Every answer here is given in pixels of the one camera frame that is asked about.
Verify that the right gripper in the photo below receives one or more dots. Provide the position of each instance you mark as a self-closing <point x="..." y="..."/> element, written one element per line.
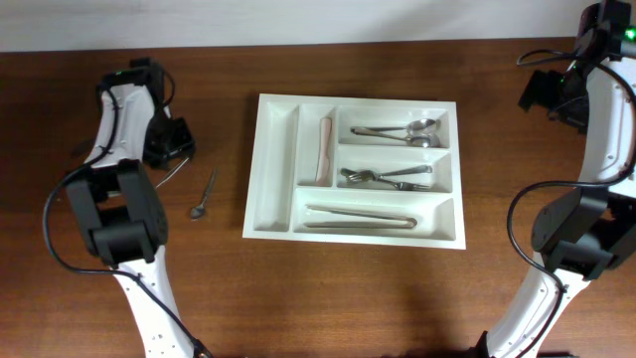
<point x="540" y="89"/>

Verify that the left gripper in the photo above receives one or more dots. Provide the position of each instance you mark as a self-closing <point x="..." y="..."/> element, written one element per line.
<point x="159" y="148"/>

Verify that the small teaspoon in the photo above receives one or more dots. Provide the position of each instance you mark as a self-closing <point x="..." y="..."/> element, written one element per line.
<point x="172" y="172"/>
<point x="199" y="211"/>

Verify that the steel tablespoon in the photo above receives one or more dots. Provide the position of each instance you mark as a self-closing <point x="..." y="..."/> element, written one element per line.
<point x="425" y="141"/>
<point x="416" y="127"/>

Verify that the pink plastic knife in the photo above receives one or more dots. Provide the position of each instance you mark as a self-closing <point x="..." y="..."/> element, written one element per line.
<point x="323" y="157"/>

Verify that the steel fork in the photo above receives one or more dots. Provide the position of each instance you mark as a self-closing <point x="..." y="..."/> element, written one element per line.
<point x="400" y="185"/>
<point x="392" y="172"/>

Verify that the long metal tongs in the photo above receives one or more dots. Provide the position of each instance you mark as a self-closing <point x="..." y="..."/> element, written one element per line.
<point x="360" y="219"/>

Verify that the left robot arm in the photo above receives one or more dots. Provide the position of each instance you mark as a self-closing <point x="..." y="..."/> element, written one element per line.
<point x="117" y="208"/>

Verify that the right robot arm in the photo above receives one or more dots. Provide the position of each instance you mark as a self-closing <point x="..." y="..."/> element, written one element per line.
<point x="591" y="227"/>

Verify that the white plastic cutlery tray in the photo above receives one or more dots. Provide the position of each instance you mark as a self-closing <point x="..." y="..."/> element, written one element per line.
<point x="284" y="164"/>

